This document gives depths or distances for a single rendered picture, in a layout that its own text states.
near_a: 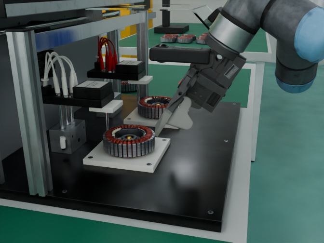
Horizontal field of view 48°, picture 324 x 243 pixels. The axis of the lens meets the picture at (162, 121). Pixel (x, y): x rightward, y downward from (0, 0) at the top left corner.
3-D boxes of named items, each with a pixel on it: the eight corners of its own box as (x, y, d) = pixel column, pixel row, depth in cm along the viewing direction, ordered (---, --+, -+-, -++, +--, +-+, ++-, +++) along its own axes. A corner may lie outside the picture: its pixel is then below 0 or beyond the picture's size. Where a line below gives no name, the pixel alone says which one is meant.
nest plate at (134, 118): (188, 111, 106) (189, 107, 106) (178, 129, 92) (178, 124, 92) (140, 107, 110) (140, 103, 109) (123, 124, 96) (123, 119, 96)
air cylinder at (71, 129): (87, 141, 85) (85, 119, 83) (72, 154, 78) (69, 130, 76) (67, 139, 86) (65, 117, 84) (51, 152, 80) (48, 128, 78)
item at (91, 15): (102, 21, 96) (101, 5, 94) (93, 23, 90) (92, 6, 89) (87, 21, 97) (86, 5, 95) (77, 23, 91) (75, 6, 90)
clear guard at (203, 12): (224, 26, 106) (225, 5, 104) (215, 35, 84) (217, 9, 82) (120, 23, 113) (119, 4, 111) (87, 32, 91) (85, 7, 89)
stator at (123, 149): (160, 140, 82) (160, 125, 81) (146, 162, 72) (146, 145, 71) (114, 136, 85) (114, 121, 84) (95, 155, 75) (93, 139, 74)
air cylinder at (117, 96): (122, 110, 107) (121, 91, 105) (113, 118, 100) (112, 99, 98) (106, 108, 108) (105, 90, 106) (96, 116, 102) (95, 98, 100)
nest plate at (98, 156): (170, 143, 84) (170, 138, 84) (153, 173, 70) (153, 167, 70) (110, 137, 88) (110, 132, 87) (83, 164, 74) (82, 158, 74)
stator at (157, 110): (183, 109, 103) (183, 97, 102) (168, 122, 94) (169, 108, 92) (147, 105, 107) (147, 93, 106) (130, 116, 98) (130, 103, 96)
